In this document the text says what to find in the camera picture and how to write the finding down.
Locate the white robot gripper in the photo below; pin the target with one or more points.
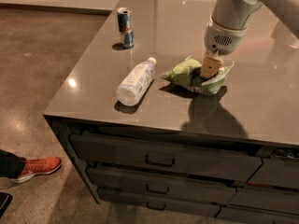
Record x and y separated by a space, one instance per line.
221 40

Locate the green jalapeno chip bag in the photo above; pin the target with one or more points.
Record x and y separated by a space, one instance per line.
187 76

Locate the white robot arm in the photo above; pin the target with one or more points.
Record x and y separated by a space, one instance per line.
243 10

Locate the clear blue plastic bottle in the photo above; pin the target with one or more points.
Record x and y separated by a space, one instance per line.
134 86

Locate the grey drawer cabinet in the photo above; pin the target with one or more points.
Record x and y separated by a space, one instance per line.
255 113

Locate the blue silver energy drink can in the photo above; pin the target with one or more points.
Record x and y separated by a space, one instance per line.
125 23

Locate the top right drawer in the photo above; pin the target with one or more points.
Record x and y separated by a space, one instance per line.
281 173

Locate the drawer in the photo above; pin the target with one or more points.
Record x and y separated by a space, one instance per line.
167 157
168 186
281 173
159 203
280 201
254 217

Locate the middle left drawer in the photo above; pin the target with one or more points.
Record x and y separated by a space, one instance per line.
168 186

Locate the top left drawer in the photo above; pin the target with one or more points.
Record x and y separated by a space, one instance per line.
167 157

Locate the middle right drawer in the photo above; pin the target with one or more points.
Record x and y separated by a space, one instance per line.
280 201

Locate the bottom left drawer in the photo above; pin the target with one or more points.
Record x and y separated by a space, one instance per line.
159 203

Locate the bottom right drawer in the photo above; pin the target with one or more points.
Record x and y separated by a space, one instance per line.
254 217

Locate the orange sneaker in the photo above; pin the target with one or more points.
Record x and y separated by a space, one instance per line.
32 168

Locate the black trouser leg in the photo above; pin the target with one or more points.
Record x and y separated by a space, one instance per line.
11 165

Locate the black object on floor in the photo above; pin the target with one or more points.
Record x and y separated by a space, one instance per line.
5 200

